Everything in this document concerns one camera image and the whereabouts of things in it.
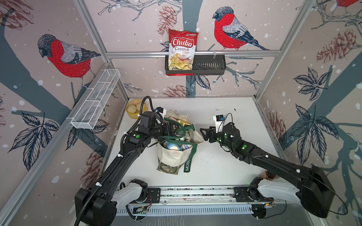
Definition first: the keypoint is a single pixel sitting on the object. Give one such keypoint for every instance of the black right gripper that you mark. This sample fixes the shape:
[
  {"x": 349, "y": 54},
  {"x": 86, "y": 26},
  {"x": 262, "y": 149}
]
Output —
[{"x": 210, "y": 132}]

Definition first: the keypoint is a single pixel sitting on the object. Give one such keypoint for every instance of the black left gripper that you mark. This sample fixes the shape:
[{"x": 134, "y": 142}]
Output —
[{"x": 167, "y": 132}]

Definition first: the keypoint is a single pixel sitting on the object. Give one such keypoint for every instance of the canvas tote bag green handles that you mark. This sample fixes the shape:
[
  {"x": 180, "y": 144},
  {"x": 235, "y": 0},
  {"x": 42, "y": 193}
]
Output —
[{"x": 170, "y": 161}]

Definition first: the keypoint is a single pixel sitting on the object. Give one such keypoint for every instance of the yellow sharpener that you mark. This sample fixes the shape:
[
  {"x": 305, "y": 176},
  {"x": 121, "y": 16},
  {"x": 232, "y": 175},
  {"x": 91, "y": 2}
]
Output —
[{"x": 184, "y": 123}]

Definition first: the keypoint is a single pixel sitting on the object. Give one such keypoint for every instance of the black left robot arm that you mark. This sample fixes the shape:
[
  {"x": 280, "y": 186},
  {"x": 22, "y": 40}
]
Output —
[{"x": 95, "y": 205}]

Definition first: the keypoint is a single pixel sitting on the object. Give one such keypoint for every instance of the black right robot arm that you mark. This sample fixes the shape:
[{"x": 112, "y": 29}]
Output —
[{"x": 316, "y": 193}]

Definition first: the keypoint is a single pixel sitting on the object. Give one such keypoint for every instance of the pink face sharpener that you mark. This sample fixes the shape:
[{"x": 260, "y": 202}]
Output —
[{"x": 186, "y": 146}]

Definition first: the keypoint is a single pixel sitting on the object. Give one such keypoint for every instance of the yellow wooden bamboo steamer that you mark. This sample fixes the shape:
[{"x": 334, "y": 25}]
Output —
[{"x": 133, "y": 102}]

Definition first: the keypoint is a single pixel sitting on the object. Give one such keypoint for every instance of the left steamed bun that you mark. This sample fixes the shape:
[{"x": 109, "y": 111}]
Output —
[{"x": 132, "y": 109}]

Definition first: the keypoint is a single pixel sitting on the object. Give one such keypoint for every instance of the brown spice jar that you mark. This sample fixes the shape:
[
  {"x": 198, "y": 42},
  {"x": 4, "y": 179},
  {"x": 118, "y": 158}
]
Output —
[{"x": 268, "y": 175}]

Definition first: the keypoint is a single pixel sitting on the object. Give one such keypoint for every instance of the red cassava chips bag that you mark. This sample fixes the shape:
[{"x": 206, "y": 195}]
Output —
[{"x": 182, "y": 48}]

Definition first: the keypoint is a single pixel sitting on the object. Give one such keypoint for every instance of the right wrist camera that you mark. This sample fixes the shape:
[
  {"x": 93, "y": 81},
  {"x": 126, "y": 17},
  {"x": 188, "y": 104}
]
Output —
[{"x": 219, "y": 122}]

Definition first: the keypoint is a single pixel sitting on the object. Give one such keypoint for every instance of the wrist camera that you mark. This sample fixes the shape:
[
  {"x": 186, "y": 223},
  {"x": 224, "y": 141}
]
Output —
[
  {"x": 219, "y": 122},
  {"x": 161, "y": 111}
]

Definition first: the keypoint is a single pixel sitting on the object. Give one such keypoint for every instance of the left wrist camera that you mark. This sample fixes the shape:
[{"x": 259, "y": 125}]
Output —
[{"x": 161, "y": 111}]

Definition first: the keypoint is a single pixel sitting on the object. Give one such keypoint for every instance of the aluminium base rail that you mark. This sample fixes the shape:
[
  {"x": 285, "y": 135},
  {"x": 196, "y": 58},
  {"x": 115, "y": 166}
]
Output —
[{"x": 165, "y": 201}]

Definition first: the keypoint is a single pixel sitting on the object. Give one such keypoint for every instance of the black wall basket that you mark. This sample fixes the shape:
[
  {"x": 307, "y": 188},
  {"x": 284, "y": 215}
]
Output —
[{"x": 202, "y": 65}]

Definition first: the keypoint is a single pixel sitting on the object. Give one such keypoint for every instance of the white wire mesh basket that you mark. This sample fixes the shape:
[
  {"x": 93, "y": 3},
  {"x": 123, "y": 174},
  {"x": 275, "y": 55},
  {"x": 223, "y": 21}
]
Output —
[{"x": 91, "y": 109}]

